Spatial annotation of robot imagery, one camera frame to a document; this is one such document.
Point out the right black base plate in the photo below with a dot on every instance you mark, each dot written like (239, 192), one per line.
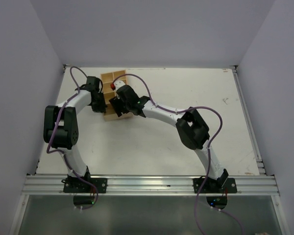
(210, 186)

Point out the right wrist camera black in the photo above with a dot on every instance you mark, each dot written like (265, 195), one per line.
(126, 94)

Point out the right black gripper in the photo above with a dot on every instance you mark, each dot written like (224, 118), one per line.
(116, 102)

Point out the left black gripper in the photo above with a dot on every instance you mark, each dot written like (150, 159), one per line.
(101, 108)

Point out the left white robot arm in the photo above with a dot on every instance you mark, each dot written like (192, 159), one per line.
(61, 127)

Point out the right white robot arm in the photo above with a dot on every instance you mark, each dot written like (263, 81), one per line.
(191, 127)

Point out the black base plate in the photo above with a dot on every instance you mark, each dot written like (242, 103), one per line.
(74, 185)
(210, 186)

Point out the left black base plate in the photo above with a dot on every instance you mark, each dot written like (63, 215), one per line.
(74, 185)

